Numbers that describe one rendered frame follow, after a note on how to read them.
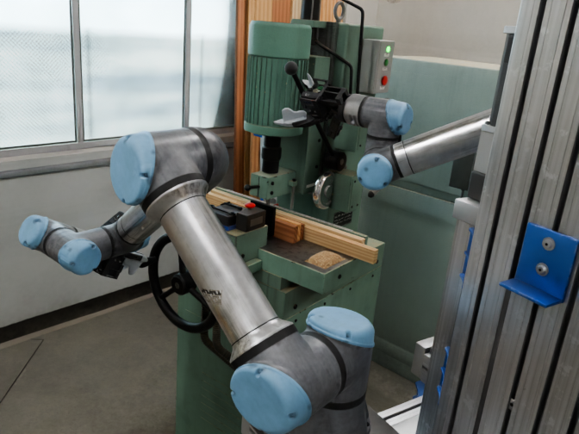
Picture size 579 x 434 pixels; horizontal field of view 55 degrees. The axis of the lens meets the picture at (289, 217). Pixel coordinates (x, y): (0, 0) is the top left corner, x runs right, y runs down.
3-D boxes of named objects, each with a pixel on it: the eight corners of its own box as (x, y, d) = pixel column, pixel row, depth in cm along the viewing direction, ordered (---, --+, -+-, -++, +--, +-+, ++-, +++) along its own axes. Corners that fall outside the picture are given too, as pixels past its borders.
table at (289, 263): (146, 238, 173) (146, 220, 171) (215, 217, 196) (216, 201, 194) (301, 307, 139) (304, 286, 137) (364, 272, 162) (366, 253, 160)
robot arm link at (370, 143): (357, 185, 129) (363, 138, 125) (362, 173, 139) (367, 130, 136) (391, 189, 128) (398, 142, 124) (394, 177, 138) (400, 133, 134)
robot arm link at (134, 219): (238, 110, 106) (125, 218, 138) (194, 114, 98) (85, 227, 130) (264, 163, 105) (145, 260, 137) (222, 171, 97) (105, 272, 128)
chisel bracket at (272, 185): (248, 199, 171) (250, 172, 169) (277, 191, 182) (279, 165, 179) (267, 205, 167) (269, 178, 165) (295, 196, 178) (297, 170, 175)
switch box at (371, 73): (357, 91, 177) (363, 38, 172) (372, 89, 184) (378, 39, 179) (373, 94, 173) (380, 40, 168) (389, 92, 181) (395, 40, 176)
